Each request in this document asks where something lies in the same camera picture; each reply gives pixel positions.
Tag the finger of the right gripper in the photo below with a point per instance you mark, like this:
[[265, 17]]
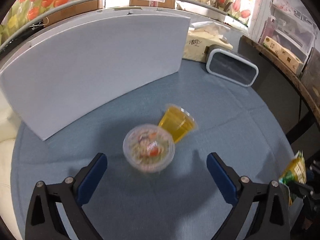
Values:
[[302, 190], [314, 169]]

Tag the yellow jelly cup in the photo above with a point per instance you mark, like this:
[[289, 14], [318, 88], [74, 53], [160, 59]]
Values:
[[177, 122]]

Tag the clear jelly cup cartoon lid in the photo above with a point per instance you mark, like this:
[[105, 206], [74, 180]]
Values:
[[149, 148]]

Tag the blue grey tablecloth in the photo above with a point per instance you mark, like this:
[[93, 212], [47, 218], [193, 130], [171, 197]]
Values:
[[180, 202]]

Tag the dark wooden side shelf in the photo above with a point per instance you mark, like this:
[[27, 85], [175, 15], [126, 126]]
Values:
[[286, 96]]

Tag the white storage box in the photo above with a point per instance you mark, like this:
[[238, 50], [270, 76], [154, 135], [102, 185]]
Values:
[[73, 67]]

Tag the cream tissue box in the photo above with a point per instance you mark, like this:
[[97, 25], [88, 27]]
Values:
[[202, 35]]

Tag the green pea snack bag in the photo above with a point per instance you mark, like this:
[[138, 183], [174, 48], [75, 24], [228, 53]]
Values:
[[294, 172]]

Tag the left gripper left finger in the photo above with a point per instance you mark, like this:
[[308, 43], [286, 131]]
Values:
[[43, 219]]

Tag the white rimmed small bin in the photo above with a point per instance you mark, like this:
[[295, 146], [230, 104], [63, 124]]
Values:
[[230, 66]]

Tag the yellow green tissue pack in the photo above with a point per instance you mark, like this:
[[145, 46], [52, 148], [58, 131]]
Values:
[[286, 56]]

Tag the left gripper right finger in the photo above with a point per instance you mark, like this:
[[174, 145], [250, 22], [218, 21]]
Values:
[[271, 218]]

